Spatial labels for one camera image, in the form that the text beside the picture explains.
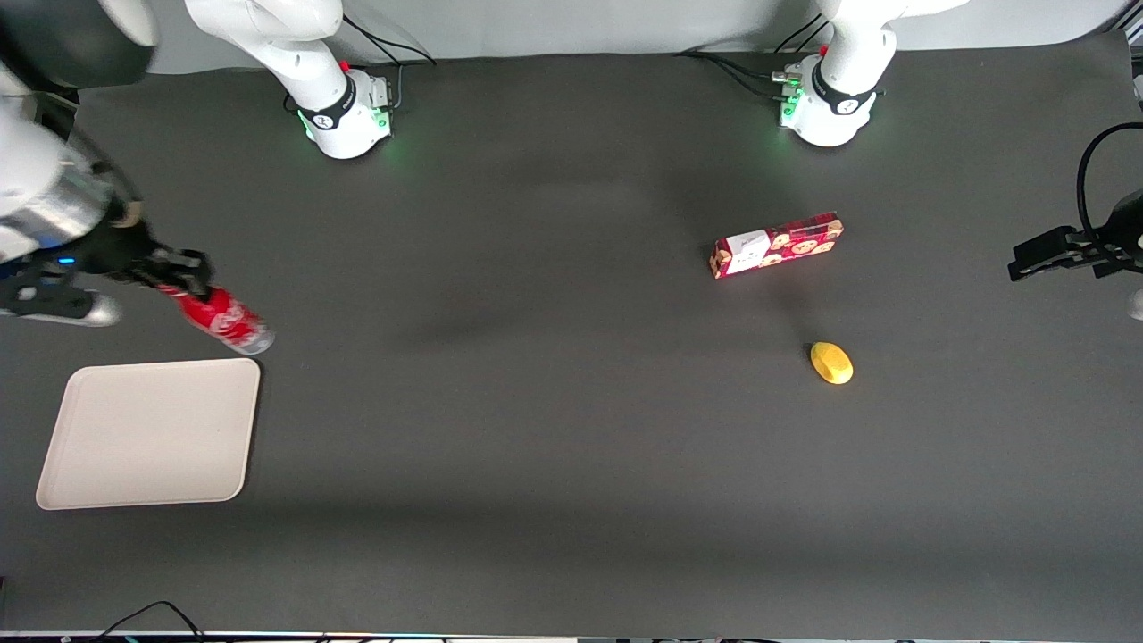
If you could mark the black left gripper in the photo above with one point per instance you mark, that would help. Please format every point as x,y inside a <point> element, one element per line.
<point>1122,234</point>

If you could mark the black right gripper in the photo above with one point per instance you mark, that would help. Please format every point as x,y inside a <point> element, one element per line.
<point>118,249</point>

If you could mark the red coke bottle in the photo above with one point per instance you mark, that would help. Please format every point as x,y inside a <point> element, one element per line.
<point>228,319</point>

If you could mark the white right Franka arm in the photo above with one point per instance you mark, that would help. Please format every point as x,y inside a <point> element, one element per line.
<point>312,62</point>

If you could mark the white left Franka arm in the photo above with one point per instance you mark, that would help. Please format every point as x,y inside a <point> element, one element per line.
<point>839,89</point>

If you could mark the beige rectangular tray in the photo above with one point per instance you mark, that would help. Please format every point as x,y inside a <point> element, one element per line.
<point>147,433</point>

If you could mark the yellow lemon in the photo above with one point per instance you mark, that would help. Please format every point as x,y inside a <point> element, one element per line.
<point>831,363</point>

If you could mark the red cookie box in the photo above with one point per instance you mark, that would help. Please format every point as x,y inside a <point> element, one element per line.
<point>775,246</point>

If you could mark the dark grey table cloth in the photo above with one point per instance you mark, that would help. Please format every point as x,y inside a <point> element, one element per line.
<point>571,446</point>

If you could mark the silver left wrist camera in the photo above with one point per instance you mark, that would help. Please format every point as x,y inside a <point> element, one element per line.
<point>1136,304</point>

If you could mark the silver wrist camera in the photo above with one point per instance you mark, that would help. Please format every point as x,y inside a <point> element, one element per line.
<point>1136,304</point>
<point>62,304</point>

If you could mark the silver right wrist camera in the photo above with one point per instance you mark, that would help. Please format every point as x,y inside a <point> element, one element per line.
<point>62,304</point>

